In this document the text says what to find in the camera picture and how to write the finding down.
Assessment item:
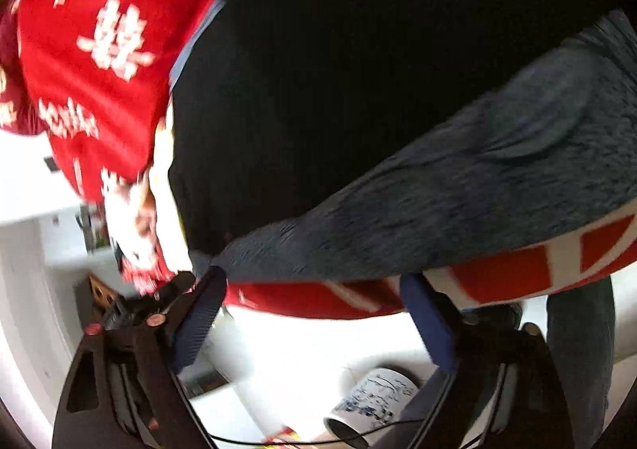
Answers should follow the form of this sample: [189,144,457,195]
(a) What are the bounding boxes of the red wedding sofa cover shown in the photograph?
[1,0,636,320]

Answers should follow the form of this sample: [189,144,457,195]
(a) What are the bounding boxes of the operator grey jeans leg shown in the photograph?
[546,277,616,448]

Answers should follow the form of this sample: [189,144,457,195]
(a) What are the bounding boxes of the dark grey black pants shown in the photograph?
[168,0,636,282]

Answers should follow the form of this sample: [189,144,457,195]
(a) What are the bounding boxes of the black thin cable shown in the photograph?
[208,418,424,447]

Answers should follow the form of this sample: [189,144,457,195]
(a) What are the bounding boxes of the white blue painted cup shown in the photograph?
[324,367,420,448]

